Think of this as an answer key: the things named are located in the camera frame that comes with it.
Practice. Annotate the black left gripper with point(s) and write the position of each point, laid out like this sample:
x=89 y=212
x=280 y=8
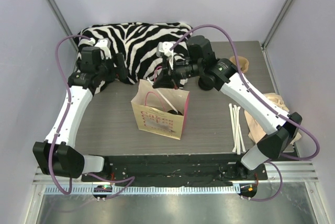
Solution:
x=119 y=65

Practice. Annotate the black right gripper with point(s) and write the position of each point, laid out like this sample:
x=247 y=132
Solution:
x=169 y=72

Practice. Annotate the white straw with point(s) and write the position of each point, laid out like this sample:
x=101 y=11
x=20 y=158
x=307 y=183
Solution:
x=169 y=103
x=233 y=124
x=241 y=137
x=237 y=135

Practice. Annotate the pink paper gift bag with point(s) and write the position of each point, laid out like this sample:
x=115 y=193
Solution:
x=151 y=110

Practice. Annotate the black plastic cup lid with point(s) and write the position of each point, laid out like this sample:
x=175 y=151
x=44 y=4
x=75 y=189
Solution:
x=175 y=112

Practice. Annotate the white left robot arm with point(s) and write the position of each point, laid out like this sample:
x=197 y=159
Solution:
x=57 y=154

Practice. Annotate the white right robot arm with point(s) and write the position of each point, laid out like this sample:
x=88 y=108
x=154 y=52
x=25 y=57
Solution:
x=279 y=126

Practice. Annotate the zebra print pillow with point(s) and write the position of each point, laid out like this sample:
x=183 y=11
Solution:
x=137 y=41

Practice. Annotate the black cup lid stack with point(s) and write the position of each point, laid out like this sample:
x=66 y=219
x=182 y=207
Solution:
x=204 y=86

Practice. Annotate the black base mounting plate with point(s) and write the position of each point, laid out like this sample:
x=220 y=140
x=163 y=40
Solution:
x=185 y=170

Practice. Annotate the beige folded cloth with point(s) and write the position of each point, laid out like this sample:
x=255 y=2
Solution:
x=256 y=132

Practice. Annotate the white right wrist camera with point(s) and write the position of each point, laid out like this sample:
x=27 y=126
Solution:
x=164 y=49

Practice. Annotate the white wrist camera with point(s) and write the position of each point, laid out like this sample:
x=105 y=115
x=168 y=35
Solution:
x=104 y=45
x=164 y=49

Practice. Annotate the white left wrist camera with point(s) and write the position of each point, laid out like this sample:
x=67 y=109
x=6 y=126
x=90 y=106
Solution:
x=104 y=45

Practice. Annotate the perforated metal rail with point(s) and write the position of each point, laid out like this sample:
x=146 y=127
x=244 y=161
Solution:
x=96 y=189

